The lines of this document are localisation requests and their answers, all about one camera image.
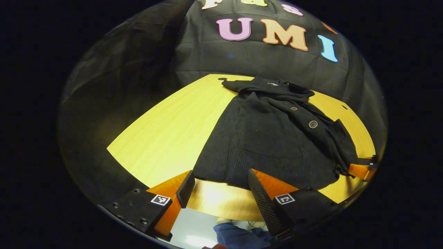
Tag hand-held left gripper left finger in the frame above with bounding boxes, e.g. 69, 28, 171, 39
99, 169, 196, 242

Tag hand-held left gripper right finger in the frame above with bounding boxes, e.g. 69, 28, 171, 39
247, 169, 341, 237

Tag black button cardigan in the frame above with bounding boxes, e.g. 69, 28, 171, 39
193, 76, 372, 191

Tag person's blue jeans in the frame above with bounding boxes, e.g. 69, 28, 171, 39
213, 222, 272, 249

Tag black backdrop cloth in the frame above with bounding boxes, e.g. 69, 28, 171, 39
59, 0, 387, 208

